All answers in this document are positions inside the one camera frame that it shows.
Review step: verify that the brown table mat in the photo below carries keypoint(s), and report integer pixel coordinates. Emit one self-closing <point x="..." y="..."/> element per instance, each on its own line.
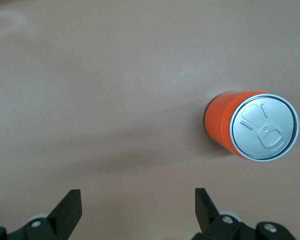
<point x="90" y="100"/>

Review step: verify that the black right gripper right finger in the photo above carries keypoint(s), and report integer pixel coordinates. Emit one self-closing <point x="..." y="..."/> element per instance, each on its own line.
<point x="206" y="212"/>

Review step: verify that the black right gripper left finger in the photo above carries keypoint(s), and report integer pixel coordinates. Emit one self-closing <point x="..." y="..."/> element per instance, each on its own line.
<point x="65" y="215"/>

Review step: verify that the orange can with silver lid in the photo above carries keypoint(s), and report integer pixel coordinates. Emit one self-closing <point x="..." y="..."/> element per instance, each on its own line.
<point x="265" y="127"/>

